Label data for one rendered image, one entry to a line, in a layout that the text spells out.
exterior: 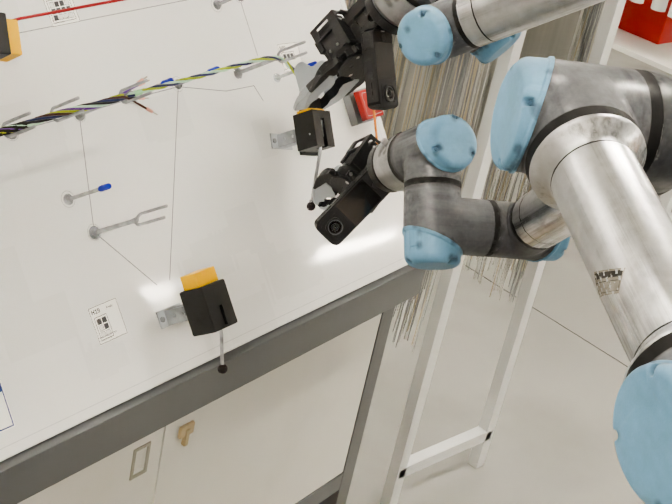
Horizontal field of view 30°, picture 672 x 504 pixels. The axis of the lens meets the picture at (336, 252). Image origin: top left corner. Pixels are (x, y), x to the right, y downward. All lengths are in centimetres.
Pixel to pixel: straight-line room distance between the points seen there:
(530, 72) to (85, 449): 76
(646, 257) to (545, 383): 261
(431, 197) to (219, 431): 56
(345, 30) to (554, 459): 178
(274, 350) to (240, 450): 23
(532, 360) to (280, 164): 195
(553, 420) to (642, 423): 254
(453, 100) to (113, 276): 108
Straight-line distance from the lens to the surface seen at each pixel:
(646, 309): 104
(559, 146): 120
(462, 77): 254
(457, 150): 161
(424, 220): 160
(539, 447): 339
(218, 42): 191
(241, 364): 182
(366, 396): 232
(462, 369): 362
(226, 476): 204
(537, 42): 288
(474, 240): 162
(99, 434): 164
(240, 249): 184
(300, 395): 210
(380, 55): 182
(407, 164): 163
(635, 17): 487
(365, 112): 208
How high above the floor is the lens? 182
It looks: 26 degrees down
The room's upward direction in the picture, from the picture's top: 12 degrees clockwise
